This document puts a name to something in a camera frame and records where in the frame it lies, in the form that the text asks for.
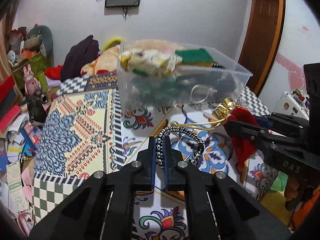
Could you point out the gold bell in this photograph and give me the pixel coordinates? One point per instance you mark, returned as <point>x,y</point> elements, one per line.
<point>224,109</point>

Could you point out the dark purple garment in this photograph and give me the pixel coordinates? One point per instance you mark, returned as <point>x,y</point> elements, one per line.
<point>79,55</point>

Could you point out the patterned bed cover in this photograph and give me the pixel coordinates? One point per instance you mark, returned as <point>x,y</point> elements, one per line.
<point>86,131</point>

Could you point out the yellow floral cloth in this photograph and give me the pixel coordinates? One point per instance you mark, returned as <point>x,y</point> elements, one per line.
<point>149,62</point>

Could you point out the clear plastic storage box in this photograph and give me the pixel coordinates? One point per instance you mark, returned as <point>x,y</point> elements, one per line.
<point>190,84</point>

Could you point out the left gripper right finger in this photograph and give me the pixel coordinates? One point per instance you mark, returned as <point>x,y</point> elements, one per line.
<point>174,181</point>

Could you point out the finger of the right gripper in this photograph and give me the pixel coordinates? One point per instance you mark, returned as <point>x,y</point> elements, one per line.
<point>284,125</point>
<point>240,131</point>

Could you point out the red velvet pouch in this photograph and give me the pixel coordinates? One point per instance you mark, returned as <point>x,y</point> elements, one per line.
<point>243,147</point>

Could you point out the red gift box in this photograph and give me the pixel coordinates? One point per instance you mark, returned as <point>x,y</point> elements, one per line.
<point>7,90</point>

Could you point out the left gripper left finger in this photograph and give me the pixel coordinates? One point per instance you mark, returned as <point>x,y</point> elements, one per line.
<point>145,179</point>

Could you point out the green yellow sponge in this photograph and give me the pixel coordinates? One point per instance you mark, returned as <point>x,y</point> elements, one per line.
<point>195,57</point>

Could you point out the person right hand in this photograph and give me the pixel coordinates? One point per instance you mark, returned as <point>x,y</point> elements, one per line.
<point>291,193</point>

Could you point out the brown wooden door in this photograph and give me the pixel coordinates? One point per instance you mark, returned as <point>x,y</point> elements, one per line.
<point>262,40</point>

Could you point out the grey shark plush toy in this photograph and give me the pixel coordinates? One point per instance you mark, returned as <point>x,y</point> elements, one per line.
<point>40,38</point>

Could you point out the pink rabbit figurine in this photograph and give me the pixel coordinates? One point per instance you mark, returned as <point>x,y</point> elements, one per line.
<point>31,83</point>

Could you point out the green cardboard box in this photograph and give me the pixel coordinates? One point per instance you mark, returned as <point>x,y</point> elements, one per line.
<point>37,62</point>

